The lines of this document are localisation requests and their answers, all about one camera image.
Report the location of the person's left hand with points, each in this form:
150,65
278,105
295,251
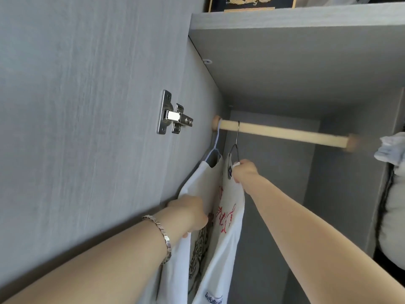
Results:
190,215

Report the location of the person's right hand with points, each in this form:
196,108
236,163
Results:
246,174

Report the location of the white t-shirt red print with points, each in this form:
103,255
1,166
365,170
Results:
227,250

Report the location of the white glossy wardrobe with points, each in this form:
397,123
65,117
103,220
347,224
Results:
79,107

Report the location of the person's left forearm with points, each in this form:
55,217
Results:
95,269

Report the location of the person's right forearm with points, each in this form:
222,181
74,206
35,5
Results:
316,243

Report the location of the wooden hanging rod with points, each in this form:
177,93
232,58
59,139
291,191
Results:
284,132

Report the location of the metal door hinge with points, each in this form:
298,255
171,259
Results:
172,116

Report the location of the white fleece blanket blue stripe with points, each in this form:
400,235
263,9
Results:
390,148

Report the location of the cream rolled quilt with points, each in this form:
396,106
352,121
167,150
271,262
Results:
395,224

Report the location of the black box gold dragon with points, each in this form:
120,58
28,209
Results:
253,1

